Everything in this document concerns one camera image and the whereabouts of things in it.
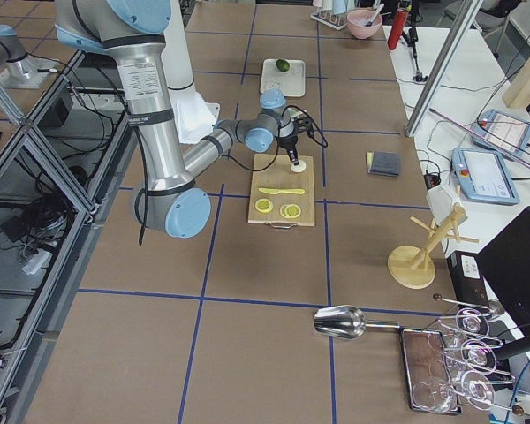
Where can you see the lemon slice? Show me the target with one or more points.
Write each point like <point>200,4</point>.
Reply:
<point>263,205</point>
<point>290,211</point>

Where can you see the metal ice scoop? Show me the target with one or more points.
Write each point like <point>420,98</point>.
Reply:
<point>348,322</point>

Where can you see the aluminium frame post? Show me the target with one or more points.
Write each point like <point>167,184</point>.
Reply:
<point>461,25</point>

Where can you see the pink bowl with ice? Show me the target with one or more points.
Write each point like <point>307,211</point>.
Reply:
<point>361,24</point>

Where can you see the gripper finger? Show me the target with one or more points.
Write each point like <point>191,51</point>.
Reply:
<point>293,155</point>

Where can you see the green avocado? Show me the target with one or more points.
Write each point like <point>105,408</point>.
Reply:
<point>282,65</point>

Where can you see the grey folded cloth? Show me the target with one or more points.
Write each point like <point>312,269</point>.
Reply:
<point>383,163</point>

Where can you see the white steamed bun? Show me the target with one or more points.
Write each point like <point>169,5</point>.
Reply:
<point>298,167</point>

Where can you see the mint green bowl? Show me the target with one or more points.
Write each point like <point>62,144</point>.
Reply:
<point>295,114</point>

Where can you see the white bear serving tray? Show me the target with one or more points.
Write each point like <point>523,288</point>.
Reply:
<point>292,82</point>

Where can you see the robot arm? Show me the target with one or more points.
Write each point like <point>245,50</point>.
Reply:
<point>132,33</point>

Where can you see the wooden cutting board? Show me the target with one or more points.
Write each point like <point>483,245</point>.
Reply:
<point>279,175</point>

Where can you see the lower lemon slice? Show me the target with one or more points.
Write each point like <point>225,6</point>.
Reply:
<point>263,205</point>

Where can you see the black glass holder tray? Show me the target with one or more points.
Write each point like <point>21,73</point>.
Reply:
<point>422,352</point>

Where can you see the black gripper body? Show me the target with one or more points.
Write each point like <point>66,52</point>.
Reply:
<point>288,143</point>

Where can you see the white wire cup rack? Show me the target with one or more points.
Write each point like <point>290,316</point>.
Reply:
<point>331,13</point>

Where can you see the reacher grabber stick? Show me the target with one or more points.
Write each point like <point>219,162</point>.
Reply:
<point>522,160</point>

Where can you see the red water bottle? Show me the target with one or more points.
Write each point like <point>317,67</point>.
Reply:
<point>397,28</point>

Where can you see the near teach pendant tablet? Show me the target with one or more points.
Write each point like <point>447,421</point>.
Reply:
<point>483,176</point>

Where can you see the black monitor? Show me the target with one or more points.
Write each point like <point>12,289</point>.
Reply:
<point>505,264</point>

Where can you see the wooden mug tree stand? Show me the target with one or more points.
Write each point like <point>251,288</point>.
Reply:
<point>412,266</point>

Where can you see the far teach pendant tablet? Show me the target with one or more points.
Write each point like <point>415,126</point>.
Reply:
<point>501,131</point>

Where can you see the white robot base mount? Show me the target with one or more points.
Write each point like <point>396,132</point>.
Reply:
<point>194,119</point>

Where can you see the yellow plastic knife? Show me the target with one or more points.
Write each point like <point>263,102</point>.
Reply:
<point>277,191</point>

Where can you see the upper lemon slice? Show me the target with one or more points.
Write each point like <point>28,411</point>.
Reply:
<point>290,211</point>

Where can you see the teach pendant tablet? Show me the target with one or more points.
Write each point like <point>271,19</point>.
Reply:
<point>483,176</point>
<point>501,131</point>

